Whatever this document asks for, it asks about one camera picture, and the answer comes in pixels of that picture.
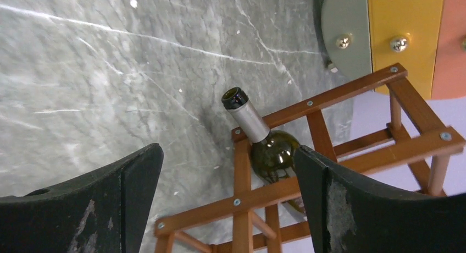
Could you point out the cream round drawer cabinet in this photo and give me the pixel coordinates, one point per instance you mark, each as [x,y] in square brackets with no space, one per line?
[426,36]

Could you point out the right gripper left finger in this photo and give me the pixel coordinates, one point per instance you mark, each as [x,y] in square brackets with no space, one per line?
[104,210]

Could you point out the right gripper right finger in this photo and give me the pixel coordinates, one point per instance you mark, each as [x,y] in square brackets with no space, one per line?
[350,212]

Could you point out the dark bottle white label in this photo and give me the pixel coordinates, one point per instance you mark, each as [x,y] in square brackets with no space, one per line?
[271,151]

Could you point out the brown wooden wine rack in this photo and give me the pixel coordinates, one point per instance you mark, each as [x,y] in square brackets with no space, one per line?
[412,153]

